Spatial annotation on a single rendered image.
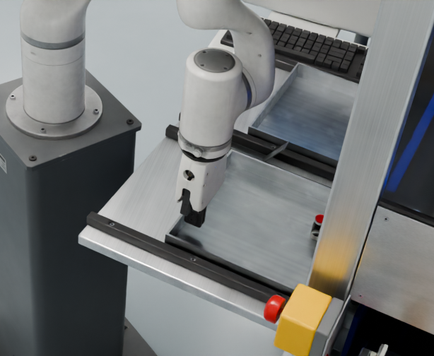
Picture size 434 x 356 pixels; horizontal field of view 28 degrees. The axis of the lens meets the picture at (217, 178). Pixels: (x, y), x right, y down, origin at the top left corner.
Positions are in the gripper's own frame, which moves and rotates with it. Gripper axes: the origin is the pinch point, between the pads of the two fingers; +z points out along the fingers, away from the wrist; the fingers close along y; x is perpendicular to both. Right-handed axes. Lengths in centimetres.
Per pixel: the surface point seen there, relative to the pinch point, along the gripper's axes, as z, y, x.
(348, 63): 10, 73, -4
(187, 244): 1.0, -6.1, -1.8
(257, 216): 4.2, 9.4, -8.2
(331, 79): 2, 54, -6
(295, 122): 4.2, 38.4, -3.8
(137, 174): 4.5, 7.8, 15.4
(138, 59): 93, 152, 92
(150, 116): 93, 124, 71
